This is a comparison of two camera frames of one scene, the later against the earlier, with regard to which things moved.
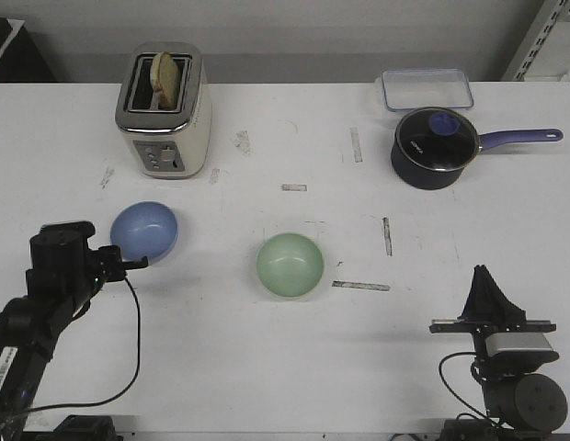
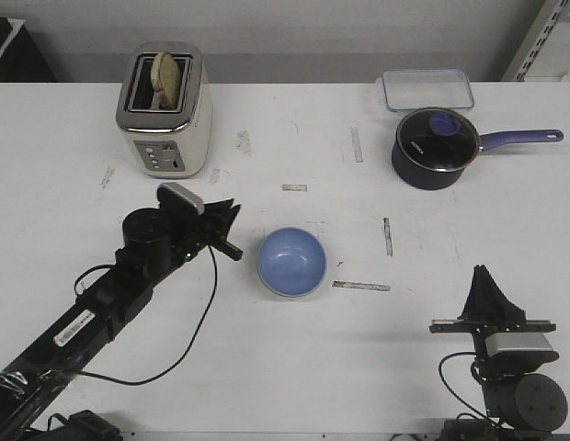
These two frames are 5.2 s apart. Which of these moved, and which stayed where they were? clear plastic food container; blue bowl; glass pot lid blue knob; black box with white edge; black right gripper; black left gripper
Moved: blue bowl; black left gripper
Stayed: black box with white edge; glass pot lid blue knob; clear plastic food container; black right gripper
